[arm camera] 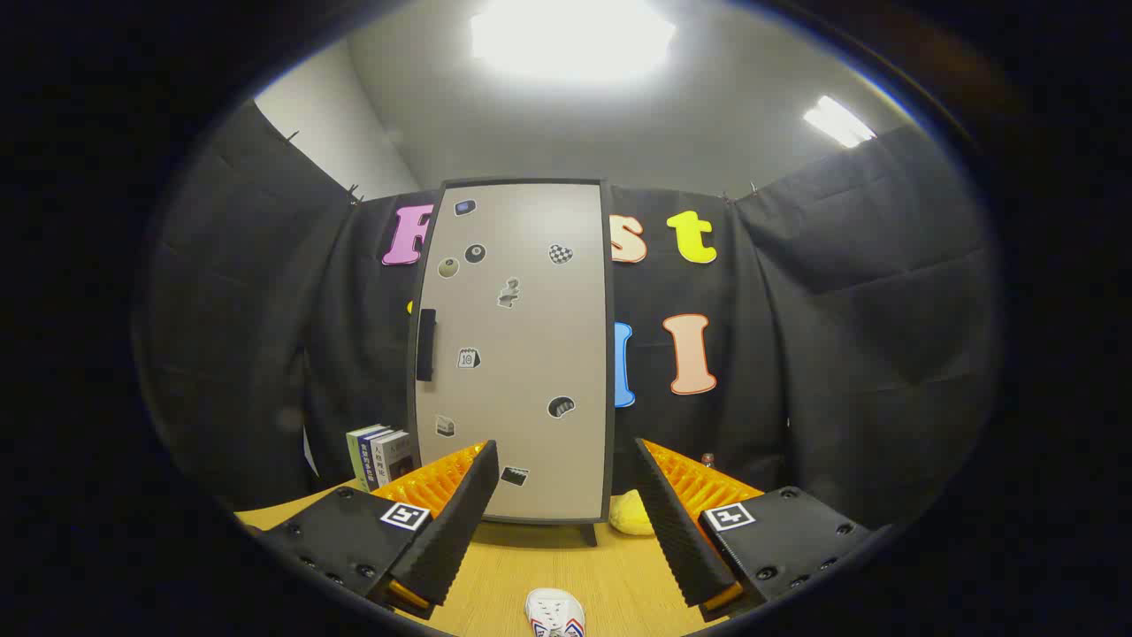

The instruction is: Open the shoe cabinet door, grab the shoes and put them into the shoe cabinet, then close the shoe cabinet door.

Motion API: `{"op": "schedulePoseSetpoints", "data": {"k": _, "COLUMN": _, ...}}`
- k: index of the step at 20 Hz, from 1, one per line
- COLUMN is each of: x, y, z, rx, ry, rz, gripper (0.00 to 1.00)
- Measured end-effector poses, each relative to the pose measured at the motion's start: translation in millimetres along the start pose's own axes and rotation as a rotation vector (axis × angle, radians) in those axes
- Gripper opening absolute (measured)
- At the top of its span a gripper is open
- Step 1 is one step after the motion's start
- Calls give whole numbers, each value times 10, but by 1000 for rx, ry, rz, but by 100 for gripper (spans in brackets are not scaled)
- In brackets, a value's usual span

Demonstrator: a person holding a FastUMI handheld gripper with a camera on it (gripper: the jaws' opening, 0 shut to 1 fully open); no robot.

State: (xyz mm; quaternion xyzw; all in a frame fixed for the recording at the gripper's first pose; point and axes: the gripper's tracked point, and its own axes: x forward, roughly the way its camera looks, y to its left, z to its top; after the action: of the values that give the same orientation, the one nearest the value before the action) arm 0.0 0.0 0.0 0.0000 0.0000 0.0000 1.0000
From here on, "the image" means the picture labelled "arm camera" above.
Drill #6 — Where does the green and white book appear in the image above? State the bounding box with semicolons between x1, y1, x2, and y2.
346;425;390;490

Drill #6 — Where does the white canvas shoe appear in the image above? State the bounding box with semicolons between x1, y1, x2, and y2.
524;587;586;637

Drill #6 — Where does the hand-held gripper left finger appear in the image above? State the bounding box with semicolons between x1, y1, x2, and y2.
252;440;501;620

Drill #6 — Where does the black door handle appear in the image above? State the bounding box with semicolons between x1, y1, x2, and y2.
416;309;437;382

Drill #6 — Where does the yellow plush toy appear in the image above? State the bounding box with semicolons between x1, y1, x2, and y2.
608;489;657;537

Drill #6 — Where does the large ceiling light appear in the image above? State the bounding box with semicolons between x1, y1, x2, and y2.
469;0;677;85

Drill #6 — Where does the narrow ceiling light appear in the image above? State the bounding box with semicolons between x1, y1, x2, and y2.
803;95;878;149

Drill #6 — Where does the grey shoe cabinet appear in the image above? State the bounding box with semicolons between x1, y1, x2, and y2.
407;177;616;547

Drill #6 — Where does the blue book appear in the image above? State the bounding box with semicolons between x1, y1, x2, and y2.
358;428;399;490

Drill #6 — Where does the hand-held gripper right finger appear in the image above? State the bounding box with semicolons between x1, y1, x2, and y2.
632;436;876;623

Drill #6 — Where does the black backdrop cloth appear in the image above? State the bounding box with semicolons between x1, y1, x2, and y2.
141;99;1000;532

